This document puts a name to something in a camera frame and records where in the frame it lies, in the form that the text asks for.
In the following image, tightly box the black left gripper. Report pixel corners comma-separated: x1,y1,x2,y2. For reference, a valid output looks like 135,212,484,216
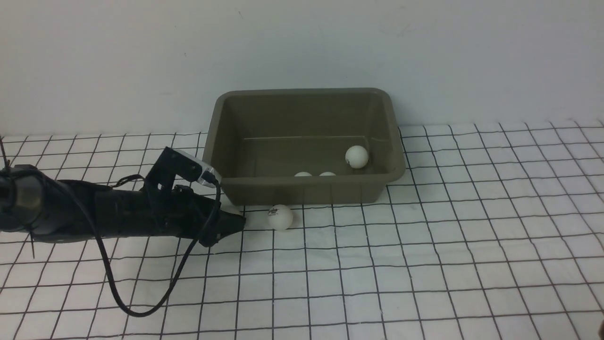
140,185,246,247

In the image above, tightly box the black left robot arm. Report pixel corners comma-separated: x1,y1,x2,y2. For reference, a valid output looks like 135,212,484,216
1,164,246,247

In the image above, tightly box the white ball black logo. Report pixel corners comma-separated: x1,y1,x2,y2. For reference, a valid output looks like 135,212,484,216
266,204,294,230

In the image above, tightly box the olive green plastic bin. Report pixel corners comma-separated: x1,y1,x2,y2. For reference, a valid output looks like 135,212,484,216
202,88,406,206

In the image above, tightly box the white black-grid tablecloth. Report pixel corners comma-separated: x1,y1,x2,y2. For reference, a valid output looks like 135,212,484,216
0,121,604,340

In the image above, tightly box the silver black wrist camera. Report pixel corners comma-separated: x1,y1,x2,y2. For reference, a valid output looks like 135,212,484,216
144,147,222,193

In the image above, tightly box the black camera cable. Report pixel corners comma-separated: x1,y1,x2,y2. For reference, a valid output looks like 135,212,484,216
0,137,222,317

